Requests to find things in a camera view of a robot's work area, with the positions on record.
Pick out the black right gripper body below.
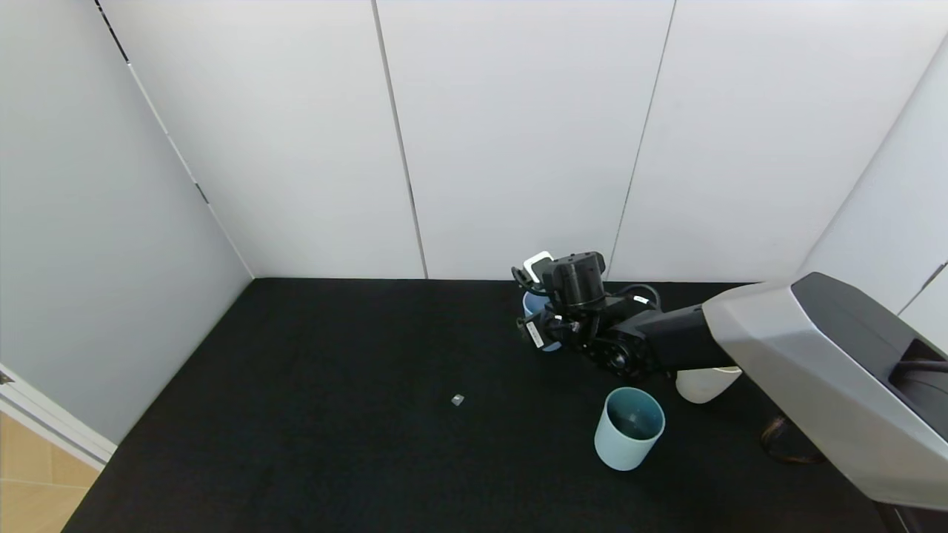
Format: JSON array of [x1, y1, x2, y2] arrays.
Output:
[[522, 309, 571, 352]]

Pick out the light blue plastic cup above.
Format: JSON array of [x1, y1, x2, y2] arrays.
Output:
[[523, 290, 564, 353]]

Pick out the teal plastic cup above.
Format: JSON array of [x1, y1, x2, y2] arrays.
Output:
[[593, 386, 666, 472]]

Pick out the cream plastic cup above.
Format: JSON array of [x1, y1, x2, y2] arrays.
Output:
[[675, 366, 743, 405]]

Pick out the black tablecloth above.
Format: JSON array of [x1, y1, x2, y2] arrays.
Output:
[[63, 278, 948, 533]]

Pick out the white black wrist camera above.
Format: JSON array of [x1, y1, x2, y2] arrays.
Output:
[[523, 251, 556, 286]]

